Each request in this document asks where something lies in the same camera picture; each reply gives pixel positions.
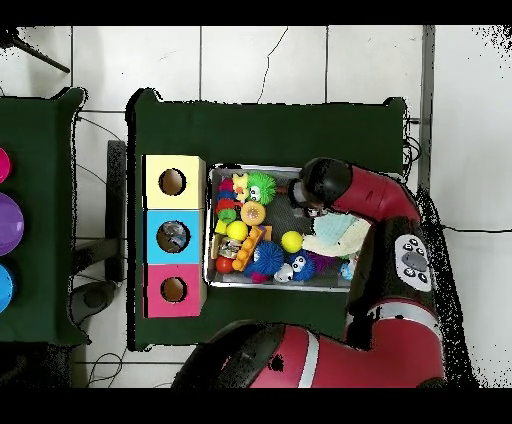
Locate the blue bowl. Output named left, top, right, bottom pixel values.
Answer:
left=0, top=263, right=15, bottom=314

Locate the purple bowl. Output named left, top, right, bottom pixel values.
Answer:
left=0, top=192, right=25, bottom=257

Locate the multicolour spiky caterpillar toy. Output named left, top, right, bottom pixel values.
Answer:
left=214, top=177, right=243, bottom=225

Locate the blue spiky ball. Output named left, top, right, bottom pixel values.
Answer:
left=286, top=249, right=317, bottom=282
left=252, top=240, right=286, bottom=276

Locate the shallow mesh bin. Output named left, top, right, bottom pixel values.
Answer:
left=202, top=163, right=404, bottom=296

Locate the cream knitted cloth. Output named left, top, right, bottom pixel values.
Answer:
left=301, top=219, right=372, bottom=258

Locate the orange and purple toy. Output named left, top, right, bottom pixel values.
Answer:
left=232, top=224, right=273, bottom=272

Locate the yellow duck toy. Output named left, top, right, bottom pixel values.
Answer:
left=232, top=172, right=250, bottom=203

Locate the wooden box with three holes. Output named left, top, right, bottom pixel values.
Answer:
left=142, top=154, right=208, bottom=319

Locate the toy hamburger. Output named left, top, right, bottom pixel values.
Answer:
left=240, top=200, right=267, bottom=227

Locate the green spiky ball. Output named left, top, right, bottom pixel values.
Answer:
left=246, top=171, right=278, bottom=206

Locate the pink bowl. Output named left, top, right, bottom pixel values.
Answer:
left=0, top=146, right=12, bottom=184

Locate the black cable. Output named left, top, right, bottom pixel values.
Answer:
left=441, top=225, right=512, bottom=234

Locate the black tripod leg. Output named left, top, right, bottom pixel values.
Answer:
left=0, top=27, right=71, bottom=74

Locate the dark green side tablecloth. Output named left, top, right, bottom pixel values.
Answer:
left=0, top=86, right=91, bottom=346

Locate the grey round foot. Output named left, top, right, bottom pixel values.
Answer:
left=69, top=279, right=118, bottom=326

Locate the yellow ball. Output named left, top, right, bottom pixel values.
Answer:
left=226, top=220, right=250, bottom=242
left=280, top=230, right=304, bottom=254

